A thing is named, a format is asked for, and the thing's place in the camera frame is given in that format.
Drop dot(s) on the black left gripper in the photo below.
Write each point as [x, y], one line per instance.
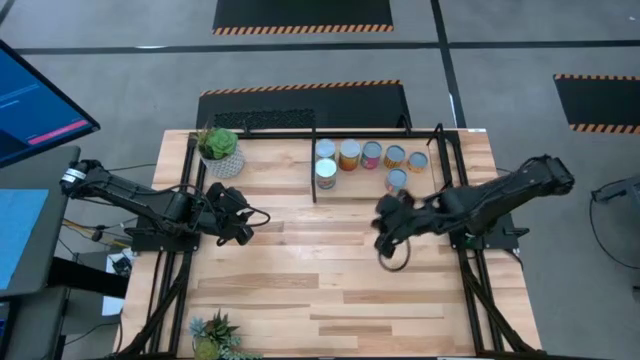
[225, 210]

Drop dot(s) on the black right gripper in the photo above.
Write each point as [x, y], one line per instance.
[400, 220]

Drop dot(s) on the teal red label tin can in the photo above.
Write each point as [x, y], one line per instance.
[396, 177]

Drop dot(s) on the magenta green label tin can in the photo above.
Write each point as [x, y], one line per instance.
[371, 150]

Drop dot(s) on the wide orange label tin can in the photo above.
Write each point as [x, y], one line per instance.
[349, 149]

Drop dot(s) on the yellow label tin can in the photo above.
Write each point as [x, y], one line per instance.
[325, 148]

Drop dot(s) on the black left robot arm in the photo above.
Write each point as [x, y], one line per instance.
[130, 197]

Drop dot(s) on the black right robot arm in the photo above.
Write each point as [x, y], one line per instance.
[500, 195]

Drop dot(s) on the green succulent in white pot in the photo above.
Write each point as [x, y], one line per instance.
[220, 145]

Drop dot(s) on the mixed succulent arrangement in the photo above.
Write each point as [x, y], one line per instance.
[215, 330]

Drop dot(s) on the black perforated panel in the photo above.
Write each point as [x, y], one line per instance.
[265, 119]

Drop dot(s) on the black hazard striped floor mat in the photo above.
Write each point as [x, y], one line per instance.
[300, 12]
[600, 102]
[250, 100]

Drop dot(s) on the white paper sheets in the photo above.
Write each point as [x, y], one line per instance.
[112, 305]

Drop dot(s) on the black desk base beam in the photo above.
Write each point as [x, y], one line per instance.
[90, 280]

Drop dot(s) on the dark grey desk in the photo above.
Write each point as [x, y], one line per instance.
[55, 155]

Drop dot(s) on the light blue sheet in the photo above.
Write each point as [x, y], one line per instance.
[20, 235]

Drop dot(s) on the grey metal stand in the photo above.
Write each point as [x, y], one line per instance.
[620, 190]

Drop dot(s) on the computer monitor with blue screen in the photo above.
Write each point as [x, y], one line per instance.
[30, 100]

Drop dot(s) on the wooden shelf with black frame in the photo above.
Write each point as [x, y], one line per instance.
[360, 185]

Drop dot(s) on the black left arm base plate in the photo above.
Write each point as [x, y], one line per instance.
[165, 244]

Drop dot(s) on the black aluminium rig frame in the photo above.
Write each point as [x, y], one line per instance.
[275, 134]

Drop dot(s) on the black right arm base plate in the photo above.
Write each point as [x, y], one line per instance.
[492, 243]

